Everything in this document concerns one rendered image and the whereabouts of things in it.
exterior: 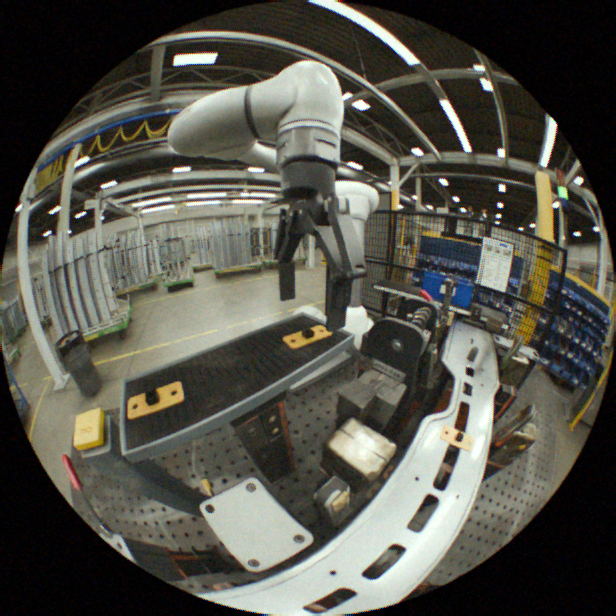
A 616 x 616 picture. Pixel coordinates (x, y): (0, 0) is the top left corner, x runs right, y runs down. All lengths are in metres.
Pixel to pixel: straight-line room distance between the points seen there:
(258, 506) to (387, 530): 0.20
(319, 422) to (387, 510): 0.48
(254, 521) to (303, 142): 0.40
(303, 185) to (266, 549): 0.38
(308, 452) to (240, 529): 0.49
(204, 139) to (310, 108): 0.16
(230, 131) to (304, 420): 0.81
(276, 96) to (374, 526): 0.59
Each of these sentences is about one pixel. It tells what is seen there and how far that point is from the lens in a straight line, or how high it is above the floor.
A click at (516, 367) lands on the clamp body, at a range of 0.81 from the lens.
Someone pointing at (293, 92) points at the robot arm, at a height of 1.53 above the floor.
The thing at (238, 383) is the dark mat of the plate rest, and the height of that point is 1.16.
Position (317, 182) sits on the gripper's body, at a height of 1.40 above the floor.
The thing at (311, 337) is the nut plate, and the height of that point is 1.16.
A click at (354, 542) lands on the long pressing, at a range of 0.34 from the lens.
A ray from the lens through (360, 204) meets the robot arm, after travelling 0.78.
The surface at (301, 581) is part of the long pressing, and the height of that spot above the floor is 1.00.
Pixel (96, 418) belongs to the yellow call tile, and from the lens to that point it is 0.32.
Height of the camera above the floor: 1.33
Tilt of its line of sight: 23 degrees down
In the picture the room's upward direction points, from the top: straight up
